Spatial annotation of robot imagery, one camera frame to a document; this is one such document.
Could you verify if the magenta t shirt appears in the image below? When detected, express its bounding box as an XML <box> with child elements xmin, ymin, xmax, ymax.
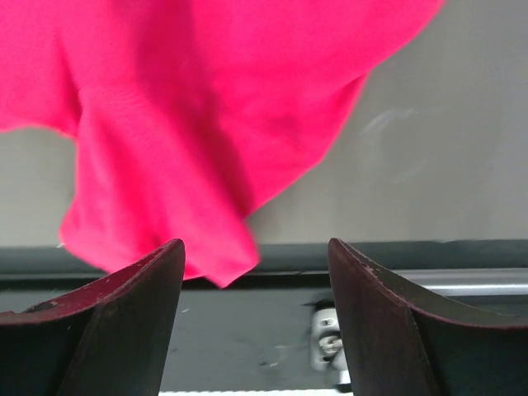
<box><xmin>1</xmin><ymin>1</ymin><xmax>442</xmax><ymax>287</ymax></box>

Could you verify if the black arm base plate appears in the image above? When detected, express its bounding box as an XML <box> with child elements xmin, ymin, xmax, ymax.
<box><xmin>0</xmin><ymin>243</ymin><xmax>528</xmax><ymax>391</ymax></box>

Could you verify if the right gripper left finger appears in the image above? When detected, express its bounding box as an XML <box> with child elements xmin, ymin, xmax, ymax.
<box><xmin>1</xmin><ymin>239</ymin><xmax>186</xmax><ymax>396</ymax></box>

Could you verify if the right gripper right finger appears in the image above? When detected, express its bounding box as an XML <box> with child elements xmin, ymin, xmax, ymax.
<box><xmin>328</xmin><ymin>238</ymin><xmax>527</xmax><ymax>396</ymax></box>

